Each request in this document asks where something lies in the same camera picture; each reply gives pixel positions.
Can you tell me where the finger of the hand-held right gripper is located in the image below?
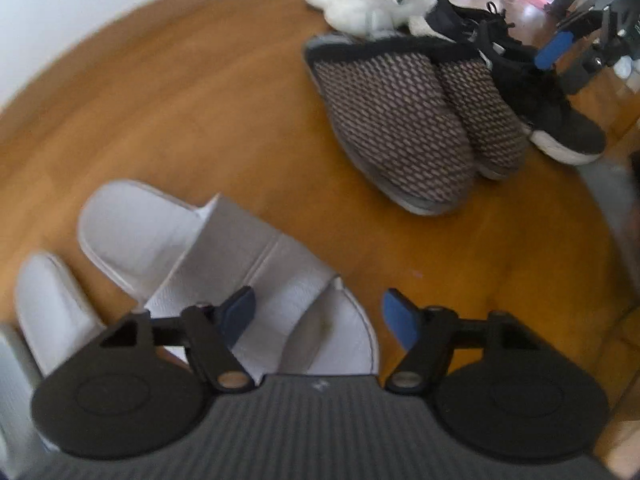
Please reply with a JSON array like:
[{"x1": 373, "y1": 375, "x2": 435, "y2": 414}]
[{"x1": 533, "y1": 30, "x2": 577, "y2": 70}]

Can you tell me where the black sneaker with white sole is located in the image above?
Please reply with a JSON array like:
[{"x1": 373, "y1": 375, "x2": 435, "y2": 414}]
[
  {"x1": 409, "y1": 0, "x2": 517, "y2": 52},
  {"x1": 474, "y1": 24, "x2": 609, "y2": 166}
]

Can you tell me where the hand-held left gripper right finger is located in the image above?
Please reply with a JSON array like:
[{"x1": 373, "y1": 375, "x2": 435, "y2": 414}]
[{"x1": 381, "y1": 287, "x2": 544, "y2": 395}]

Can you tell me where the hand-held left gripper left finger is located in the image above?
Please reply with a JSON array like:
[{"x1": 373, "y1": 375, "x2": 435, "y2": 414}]
[{"x1": 96, "y1": 285, "x2": 258, "y2": 394}]

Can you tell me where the light grey open-toe slipper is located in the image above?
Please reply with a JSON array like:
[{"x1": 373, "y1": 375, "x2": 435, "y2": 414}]
[
  {"x1": 77, "y1": 179, "x2": 382, "y2": 387},
  {"x1": 14, "y1": 252, "x2": 109, "y2": 379}
]

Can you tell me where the black white checked slipper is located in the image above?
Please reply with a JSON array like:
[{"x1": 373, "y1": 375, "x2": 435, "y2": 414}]
[
  {"x1": 434, "y1": 51, "x2": 532, "y2": 182},
  {"x1": 302, "y1": 34, "x2": 479, "y2": 217}
]

